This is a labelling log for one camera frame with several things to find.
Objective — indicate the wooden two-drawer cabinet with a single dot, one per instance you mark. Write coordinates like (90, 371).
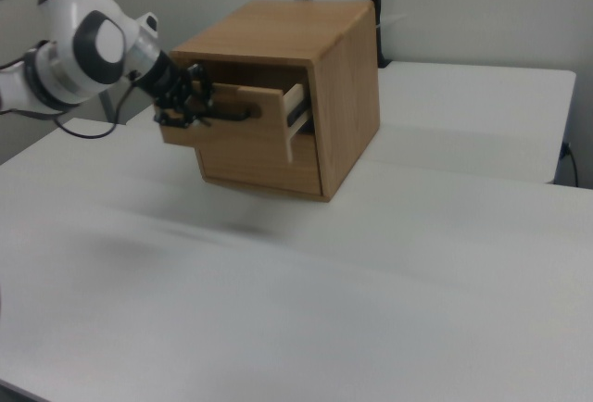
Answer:
(347, 96)

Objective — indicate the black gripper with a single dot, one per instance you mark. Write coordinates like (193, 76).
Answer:
(164, 80)

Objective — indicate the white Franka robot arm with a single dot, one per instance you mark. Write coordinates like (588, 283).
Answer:
(74, 64)

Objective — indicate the black vertical post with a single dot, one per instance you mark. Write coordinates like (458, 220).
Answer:
(376, 3)

